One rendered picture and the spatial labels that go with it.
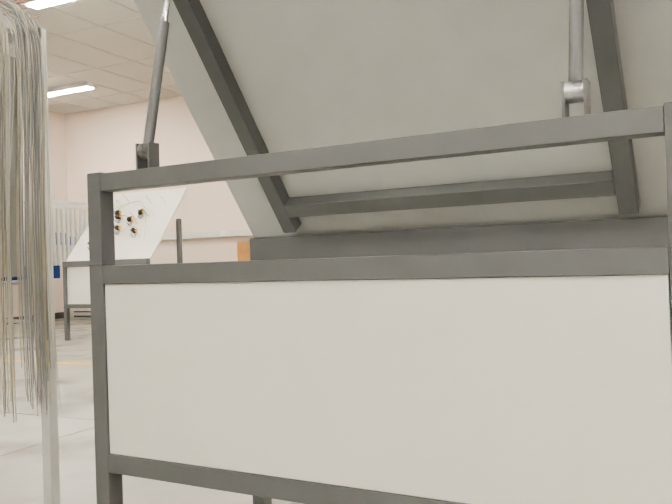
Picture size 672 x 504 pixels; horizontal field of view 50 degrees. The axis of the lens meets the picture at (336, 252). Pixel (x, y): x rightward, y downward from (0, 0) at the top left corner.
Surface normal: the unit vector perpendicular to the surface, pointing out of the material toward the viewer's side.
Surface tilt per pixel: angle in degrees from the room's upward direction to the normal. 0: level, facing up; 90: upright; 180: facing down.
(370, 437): 90
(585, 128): 90
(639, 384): 90
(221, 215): 90
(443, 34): 129
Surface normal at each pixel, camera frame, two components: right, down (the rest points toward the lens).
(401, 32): -0.36, 0.64
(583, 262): -0.49, 0.01
